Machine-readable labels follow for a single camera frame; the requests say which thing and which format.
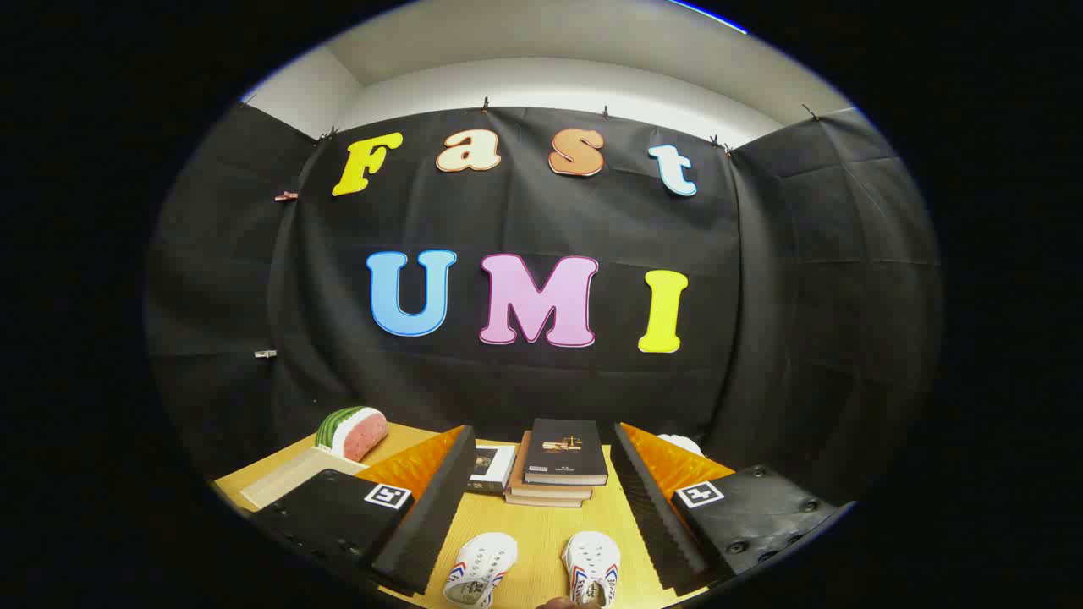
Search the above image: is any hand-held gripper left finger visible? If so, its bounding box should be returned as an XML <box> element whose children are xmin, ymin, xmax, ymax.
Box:
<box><xmin>250</xmin><ymin>425</ymin><xmax>477</xmax><ymax>596</ymax></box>

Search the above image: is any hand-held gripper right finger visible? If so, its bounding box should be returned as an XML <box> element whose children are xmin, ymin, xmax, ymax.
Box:
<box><xmin>611</xmin><ymin>422</ymin><xmax>855</xmax><ymax>595</ymax></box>

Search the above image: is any white canvas shoe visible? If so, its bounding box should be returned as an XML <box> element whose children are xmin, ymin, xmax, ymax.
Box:
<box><xmin>562</xmin><ymin>530</ymin><xmax>621</xmax><ymax>608</ymax></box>
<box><xmin>443</xmin><ymin>532</ymin><xmax>519</xmax><ymax>608</ymax></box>

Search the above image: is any beige fabric storage box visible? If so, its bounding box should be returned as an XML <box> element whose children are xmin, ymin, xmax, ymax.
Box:
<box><xmin>239</xmin><ymin>447</ymin><xmax>369</xmax><ymax>511</ymax></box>

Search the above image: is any white portrait cover book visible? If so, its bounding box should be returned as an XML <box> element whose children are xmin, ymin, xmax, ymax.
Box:
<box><xmin>466</xmin><ymin>444</ymin><xmax>517</xmax><ymax>496</ymax></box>

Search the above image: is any black cover book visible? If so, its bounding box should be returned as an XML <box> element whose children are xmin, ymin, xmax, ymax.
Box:
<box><xmin>524</xmin><ymin>418</ymin><xmax>609</xmax><ymax>487</ymax></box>

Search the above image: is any thin tan book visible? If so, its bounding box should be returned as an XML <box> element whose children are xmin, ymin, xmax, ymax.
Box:
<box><xmin>505</xmin><ymin>474</ymin><xmax>585</xmax><ymax>509</ymax></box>

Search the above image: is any watermelon slice toy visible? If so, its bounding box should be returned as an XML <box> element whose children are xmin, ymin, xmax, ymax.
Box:
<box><xmin>315</xmin><ymin>406</ymin><xmax>389</xmax><ymax>463</ymax></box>

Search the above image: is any black backdrop cloth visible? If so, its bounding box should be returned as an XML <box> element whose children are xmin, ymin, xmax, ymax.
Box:
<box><xmin>146</xmin><ymin>103</ymin><xmax>943</xmax><ymax>508</ymax></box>

